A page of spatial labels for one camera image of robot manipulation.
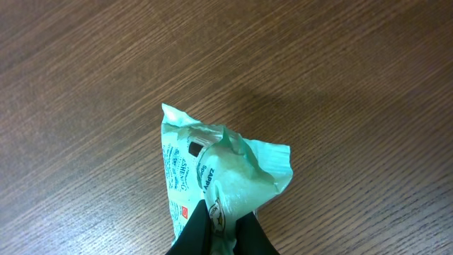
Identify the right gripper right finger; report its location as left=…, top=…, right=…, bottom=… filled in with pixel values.
left=233, top=212, right=280, bottom=255

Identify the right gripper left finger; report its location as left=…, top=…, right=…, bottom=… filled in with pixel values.
left=166, top=200, right=211, bottom=255

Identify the green white snack pack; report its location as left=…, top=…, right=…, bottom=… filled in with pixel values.
left=161, top=104, right=293, bottom=254

